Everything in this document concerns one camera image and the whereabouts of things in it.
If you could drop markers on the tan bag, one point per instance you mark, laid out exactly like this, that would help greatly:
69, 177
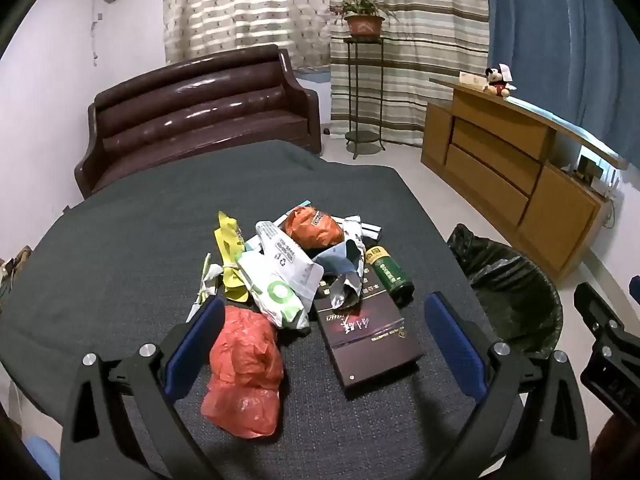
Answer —
15, 275

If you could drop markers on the plush mouse toy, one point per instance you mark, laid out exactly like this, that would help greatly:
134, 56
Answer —
498, 80

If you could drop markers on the dark grey tablecloth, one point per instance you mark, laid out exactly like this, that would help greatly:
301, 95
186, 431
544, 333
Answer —
125, 240

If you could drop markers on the white grey wrapper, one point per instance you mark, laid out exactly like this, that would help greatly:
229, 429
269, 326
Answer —
345, 280

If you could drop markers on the brown leather sofa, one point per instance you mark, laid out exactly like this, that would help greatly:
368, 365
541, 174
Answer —
200, 110

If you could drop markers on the thin white green wrapper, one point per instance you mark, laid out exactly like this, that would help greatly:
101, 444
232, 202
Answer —
205, 285

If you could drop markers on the green can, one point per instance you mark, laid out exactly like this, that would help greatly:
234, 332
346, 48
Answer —
390, 272

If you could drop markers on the wooden cabinet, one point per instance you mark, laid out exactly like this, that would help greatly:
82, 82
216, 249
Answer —
490, 170

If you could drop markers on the bin with black liner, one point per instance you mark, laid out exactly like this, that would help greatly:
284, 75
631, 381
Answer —
515, 300

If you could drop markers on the white router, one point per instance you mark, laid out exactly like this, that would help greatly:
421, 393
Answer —
609, 182

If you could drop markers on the black metal plant stand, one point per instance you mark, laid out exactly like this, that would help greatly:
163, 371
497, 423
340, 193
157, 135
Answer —
364, 137

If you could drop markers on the cream patterned curtain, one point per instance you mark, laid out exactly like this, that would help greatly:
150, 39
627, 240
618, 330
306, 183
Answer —
240, 10

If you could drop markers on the blue curtain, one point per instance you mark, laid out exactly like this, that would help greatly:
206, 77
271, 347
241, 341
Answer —
560, 35

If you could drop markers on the potted plant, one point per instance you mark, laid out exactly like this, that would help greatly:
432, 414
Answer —
364, 24

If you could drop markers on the light blue cloth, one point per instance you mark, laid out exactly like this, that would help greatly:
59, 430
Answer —
42, 460

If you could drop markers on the orange printed wrapper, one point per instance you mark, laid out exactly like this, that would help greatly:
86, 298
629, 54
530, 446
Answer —
310, 230

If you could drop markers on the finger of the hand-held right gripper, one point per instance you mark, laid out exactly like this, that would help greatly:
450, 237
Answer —
592, 305
636, 290

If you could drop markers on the yellow wrapper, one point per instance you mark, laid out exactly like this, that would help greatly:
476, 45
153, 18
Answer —
227, 245

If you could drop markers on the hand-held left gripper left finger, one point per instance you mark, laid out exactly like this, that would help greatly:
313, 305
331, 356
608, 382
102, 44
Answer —
195, 345

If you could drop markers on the red plastic bag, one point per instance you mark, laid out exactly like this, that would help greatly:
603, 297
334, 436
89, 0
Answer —
245, 360

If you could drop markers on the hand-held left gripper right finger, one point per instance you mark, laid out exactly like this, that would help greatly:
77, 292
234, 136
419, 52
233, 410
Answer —
455, 345

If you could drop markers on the small beige box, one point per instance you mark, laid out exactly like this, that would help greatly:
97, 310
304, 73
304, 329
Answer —
472, 80

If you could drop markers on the white packet with green print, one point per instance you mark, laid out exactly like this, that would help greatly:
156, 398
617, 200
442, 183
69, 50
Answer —
280, 300

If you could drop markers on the dark brown box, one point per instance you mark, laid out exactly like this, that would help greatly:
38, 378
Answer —
370, 345

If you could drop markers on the striped curtain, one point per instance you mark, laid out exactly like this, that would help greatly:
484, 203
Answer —
425, 60

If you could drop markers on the dark picture frame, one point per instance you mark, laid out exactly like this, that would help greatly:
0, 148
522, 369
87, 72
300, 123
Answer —
589, 166

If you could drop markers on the white toothpaste tube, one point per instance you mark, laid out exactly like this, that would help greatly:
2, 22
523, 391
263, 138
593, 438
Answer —
280, 255

